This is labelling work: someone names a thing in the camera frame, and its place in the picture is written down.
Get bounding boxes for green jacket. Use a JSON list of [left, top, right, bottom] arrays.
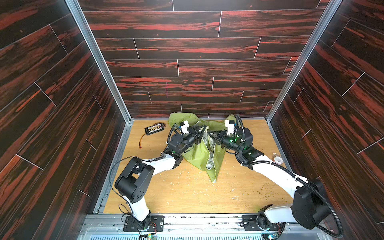
[[169, 113, 227, 184]]

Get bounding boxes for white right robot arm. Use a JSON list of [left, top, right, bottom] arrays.
[[208, 128, 344, 239]]

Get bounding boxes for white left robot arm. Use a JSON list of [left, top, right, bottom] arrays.
[[115, 122, 207, 223]]

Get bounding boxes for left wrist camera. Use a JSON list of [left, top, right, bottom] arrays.
[[180, 121, 190, 135]]

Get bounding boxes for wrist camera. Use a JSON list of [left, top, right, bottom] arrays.
[[180, 121, 190, 135], [225, 120, 237, 136]]

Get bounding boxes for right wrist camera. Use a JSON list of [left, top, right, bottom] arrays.
[[225, 120, 237, 136]]

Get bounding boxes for black battery pack with wires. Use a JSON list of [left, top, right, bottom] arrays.
[[139, 122, 166, 149]]

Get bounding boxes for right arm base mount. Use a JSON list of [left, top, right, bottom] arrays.
[[240, 214, 285, 232]]

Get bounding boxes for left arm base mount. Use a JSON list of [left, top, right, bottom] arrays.
[[123, 213, 165, 232]]

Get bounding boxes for aluminium front rail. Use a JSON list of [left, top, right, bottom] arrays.
[[78, 214, 330, 240]]

